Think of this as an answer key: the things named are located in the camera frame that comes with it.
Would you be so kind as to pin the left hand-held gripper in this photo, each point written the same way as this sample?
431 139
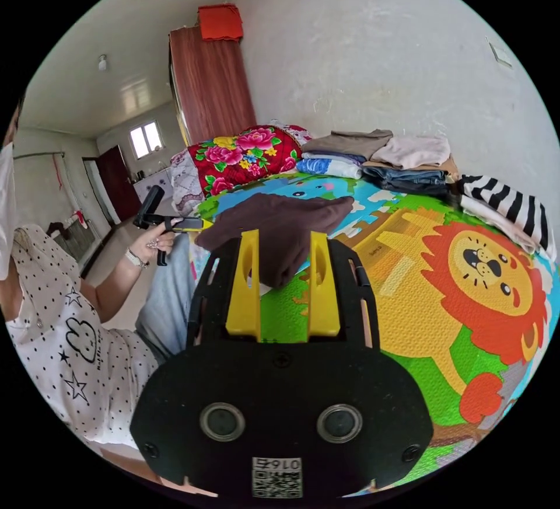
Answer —
162 255

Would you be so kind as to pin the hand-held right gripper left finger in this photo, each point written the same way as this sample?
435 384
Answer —
243 294

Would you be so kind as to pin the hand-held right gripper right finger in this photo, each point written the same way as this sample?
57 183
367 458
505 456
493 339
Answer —
324 299

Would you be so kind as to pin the dark brown long sleeve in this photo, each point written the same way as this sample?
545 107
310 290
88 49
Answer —
284 222

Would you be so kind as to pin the person's left forearm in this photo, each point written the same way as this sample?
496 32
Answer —
111 288

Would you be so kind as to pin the person's left hand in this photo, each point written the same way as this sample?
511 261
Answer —
146 244

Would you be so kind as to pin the white lace blanket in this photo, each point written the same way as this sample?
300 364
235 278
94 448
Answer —
183 183

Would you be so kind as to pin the red floral rolled quilt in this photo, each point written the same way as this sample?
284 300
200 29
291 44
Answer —
245 156

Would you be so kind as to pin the dark red door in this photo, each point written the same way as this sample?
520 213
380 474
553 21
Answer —
114 183

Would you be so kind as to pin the bed with animal print mat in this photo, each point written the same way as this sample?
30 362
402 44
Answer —
415 299

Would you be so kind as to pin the window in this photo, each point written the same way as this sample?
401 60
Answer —
145 139

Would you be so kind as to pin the brown wooden cupboard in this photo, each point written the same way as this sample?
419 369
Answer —
210 80

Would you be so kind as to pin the pile of clothes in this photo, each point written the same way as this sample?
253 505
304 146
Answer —
407 159

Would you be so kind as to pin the person's body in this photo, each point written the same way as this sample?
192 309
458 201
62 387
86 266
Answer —
78 342

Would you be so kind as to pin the white wall switch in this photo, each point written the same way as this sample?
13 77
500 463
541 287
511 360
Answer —
499 53

